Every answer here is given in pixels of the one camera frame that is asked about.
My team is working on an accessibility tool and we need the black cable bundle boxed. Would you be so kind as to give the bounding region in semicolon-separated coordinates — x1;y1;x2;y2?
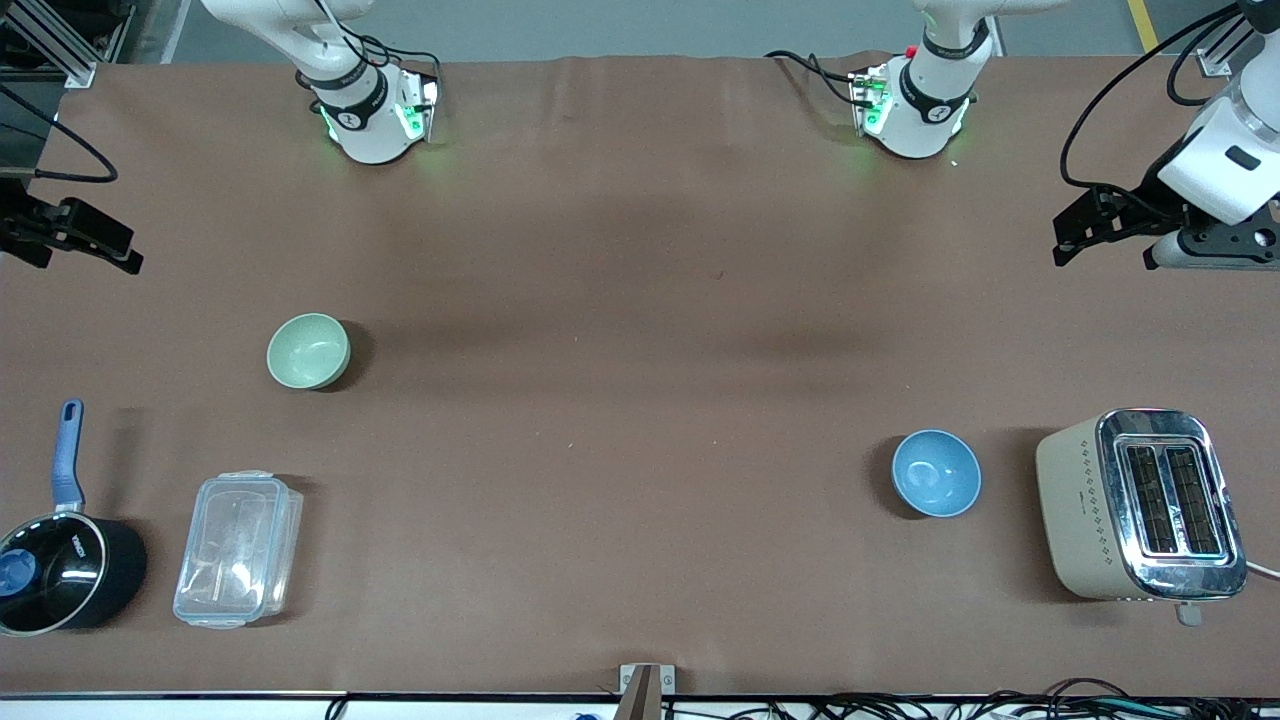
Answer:
800;678;1280;720

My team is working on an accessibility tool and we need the glass lid blue knob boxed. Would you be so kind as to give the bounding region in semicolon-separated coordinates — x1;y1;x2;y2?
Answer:
0;513;107;633

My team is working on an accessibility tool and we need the clear plastic food container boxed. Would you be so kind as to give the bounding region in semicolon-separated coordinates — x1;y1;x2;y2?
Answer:
172;469;305;631

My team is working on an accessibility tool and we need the blue bowl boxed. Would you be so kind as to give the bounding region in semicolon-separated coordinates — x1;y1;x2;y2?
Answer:
891;429;983;519

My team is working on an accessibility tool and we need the beige chrome toaster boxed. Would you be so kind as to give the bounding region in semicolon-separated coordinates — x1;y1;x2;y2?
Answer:
1035;407;1250;629

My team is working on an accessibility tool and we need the black saucepan blue handle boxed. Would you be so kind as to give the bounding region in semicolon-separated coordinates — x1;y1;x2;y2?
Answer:
0;399;149;638

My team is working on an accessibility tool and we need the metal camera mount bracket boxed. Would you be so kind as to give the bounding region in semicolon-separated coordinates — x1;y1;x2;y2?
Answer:
618;662;677;720

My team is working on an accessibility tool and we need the brown table mat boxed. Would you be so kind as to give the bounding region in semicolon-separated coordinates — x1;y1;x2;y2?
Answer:
0;50;1280;699

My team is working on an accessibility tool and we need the black left base cable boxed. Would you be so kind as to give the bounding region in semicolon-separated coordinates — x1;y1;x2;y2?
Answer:
764;49;863;107

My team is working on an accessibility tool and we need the aluminium frame profile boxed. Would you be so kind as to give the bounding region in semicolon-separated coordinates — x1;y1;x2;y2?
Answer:
0;0;137;89
1195;0;1263;79

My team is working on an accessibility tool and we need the green bowl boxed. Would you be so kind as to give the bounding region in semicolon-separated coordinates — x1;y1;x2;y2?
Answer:
266;313;352;390

